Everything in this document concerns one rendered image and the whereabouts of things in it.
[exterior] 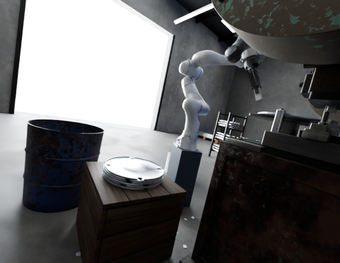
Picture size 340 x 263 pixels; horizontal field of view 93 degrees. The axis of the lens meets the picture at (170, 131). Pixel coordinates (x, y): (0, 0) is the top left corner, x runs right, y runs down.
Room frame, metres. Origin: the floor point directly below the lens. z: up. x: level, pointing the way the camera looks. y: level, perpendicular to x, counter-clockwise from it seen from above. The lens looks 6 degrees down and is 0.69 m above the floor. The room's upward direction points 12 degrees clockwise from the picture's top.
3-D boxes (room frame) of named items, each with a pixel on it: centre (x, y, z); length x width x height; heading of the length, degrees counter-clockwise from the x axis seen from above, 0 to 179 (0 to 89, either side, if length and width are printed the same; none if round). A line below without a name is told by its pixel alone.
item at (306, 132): (0.55, -0.50, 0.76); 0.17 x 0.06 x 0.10; 131
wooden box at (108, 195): (0.77, 0.13, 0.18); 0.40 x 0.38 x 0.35; 37
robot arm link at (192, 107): (1.24, -0.13, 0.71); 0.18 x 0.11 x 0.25; 129
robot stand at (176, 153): (1.27, -0.16, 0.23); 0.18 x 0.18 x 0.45; 22
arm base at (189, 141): (1.31, -0.15, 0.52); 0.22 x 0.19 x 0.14; 22
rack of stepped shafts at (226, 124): (3.26, -1.15, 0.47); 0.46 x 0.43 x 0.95; 21
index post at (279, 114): (0.65, -0.41, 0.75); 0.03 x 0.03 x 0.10; 41
